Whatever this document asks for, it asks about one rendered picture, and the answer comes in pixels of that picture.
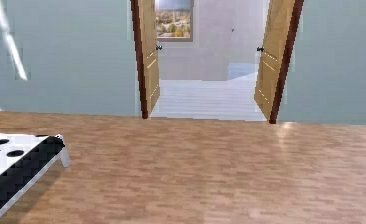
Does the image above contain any light wooden room door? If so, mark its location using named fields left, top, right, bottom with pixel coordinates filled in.
left=136, top=0, right=161, bottom=117
left=253, top=0, right=297, bottom=122

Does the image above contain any framed landscape picture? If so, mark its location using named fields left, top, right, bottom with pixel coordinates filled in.
left=154, top=0, right=195, bottom=43

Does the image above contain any white bed with black dots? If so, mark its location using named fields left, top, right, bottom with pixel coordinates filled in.
left=0, top=133, right=72, bottom=224

